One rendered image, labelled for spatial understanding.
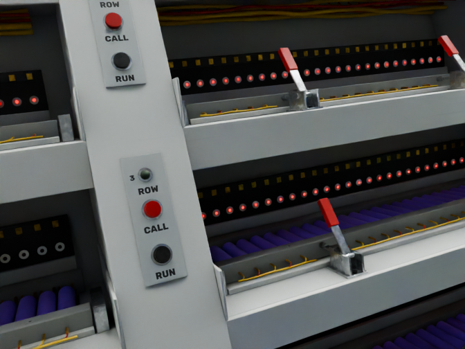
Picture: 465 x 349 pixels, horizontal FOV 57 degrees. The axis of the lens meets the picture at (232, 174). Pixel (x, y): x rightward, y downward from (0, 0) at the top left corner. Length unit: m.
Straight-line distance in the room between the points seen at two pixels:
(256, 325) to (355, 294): 0.12
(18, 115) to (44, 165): 0.20
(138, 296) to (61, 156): 0.15
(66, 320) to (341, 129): 0.36
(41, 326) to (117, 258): 0.10
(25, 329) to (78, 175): 0.15
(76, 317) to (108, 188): 0.13
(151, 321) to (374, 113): 0.35
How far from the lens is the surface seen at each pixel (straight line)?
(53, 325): 0.46
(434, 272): 0.56
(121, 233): 0.41
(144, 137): 0.43
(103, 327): 0.46
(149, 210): 0.41
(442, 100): 0.63
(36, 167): 0.42
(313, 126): 0.50
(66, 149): 0.42
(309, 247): 0.54
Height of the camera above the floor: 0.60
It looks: 8 degrees up
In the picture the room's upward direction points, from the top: 13 degrees counter-clockwise
